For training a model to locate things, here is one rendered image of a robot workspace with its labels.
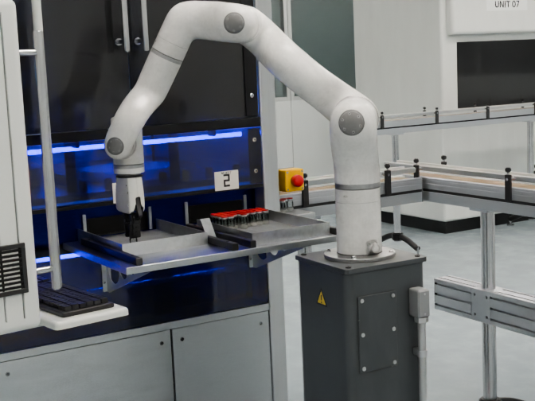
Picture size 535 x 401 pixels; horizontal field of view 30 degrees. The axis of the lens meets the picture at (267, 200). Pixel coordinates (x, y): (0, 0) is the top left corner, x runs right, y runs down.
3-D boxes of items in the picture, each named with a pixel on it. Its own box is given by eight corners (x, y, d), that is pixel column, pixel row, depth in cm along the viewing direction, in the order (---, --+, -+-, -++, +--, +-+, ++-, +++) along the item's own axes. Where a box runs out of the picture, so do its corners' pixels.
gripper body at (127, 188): (109, 171, 277) (111, 211, 279) (123, 174, 268) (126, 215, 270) (134, 168, 281) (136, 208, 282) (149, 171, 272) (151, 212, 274)
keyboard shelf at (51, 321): (-49, 308, 263) (-50, 298, 263) (48, 289, 280) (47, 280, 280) (25, 340, 228) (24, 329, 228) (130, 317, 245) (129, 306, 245)
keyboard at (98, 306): (-6, 292, 268) (-7, 283, 267) (41, 283, 276) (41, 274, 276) (63, 318, 237) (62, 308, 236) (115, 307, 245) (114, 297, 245)
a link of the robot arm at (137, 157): (138, 165, 269) (147, 161, 278) (135, 116, 267) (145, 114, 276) (108, 165, 270) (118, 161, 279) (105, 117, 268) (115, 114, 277)
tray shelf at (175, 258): (62, 248, 296) (62, 243, 296) (264, 220, 331) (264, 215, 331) (126, 274, 255) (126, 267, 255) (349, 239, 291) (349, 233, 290)
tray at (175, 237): (78, 240, 298) (77, 228, 298) (157, 229, 312) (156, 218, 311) (123, 257, 269) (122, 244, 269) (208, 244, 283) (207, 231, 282)
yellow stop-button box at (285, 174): (274, 190, 331) (273, 169, 330) (292, 188, 334) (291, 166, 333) (287, 192, 324) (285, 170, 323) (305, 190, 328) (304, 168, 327)
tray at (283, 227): (197, 230, 306) (197, 219, 306) (270, 220, 319) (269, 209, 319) (252, 246, 277) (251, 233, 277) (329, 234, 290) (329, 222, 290)
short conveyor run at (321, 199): (267, 224, 334) (264, 178, 331) (244, 219, 347) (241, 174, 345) (425, 202, 368) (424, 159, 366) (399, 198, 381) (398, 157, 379)
